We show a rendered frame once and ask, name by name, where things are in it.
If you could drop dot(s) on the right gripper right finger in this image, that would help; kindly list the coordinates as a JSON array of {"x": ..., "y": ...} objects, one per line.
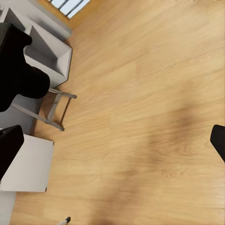
[{"x": 217, "y": 139}]

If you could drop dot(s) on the desk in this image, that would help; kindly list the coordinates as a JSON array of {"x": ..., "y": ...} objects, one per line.
[{"x": 29, "y": 171}]

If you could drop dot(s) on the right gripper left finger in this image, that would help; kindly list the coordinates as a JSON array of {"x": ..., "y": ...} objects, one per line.
[{"x": 11, "y": 140}]

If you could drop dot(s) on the taboret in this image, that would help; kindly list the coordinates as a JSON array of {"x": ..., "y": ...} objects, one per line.
[{"x": 51, "y": 115}]

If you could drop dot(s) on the digital camera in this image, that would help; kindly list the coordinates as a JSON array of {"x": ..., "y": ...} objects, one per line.
[{"x": 17, "y": 76}]

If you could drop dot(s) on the fixed window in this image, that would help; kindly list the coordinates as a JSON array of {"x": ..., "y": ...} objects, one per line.
[{"x": 71, "y": 12}]

